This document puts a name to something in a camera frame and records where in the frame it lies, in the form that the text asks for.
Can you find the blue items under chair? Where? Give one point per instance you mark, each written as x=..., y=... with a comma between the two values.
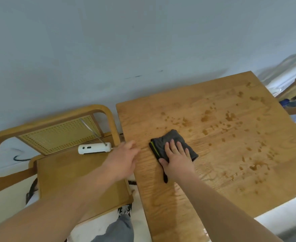
x=295, y=102

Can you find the person's left forearm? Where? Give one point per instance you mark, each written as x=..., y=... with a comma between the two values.
x=52, y=209

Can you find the person's left hand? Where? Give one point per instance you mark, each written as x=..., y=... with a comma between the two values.
x=120, y=161

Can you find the person's right little finger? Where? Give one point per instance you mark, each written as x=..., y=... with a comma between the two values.
x=187, y=153

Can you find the dark grey cleaning cloth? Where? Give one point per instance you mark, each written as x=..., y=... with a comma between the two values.
x=173, y=138

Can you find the white bedding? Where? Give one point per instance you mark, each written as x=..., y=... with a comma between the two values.
x=284, y=73

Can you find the person's patterned shoe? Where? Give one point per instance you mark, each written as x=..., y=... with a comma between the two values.
x=125, y=210

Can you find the person's grey trouser leg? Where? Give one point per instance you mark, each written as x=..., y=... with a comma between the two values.
x=117, y=230

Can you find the person's left fingers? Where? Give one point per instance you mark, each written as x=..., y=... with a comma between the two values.
x=132, y=153

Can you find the person's right forearm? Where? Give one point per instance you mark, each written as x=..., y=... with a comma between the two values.
x=221, y=211

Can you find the white handheld device with rod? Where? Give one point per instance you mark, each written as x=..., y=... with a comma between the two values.
x=93, y=148

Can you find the person's right thumb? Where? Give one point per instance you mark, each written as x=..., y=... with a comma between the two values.
x=163, y=163

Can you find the person's right hand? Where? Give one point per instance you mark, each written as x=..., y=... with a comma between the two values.
x=179, y=165

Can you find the person's right middle finger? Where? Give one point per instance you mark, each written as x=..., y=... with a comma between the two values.
x=174, y=147

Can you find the wooden chair with cane back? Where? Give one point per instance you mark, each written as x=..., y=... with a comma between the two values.
x=69, y=173

